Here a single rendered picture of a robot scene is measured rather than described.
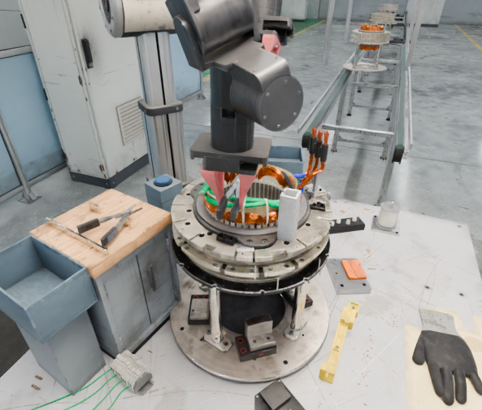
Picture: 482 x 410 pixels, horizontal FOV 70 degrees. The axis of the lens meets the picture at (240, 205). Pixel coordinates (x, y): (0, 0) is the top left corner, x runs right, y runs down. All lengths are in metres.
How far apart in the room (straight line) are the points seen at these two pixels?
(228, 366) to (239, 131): 0.52
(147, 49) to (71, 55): 1.81
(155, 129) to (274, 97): 0.72
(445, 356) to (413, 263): 0.32
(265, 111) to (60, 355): 0.58
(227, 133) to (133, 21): 0.57
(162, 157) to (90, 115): 1.81
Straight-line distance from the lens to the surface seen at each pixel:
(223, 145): 0.44
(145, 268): 0.76
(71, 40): 2.76
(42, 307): 0.64
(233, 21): 0.40
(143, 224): 0.72
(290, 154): 1.05
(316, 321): 0.88
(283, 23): 0.59
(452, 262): 1.20
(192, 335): 0.84
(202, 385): 0.80
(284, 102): 0.37
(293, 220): 0.58
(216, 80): 0.42
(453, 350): 0.94
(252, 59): 0.38
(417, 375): 0.89
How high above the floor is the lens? 1.47
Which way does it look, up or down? 33 degrees down
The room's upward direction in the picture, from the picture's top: straight up
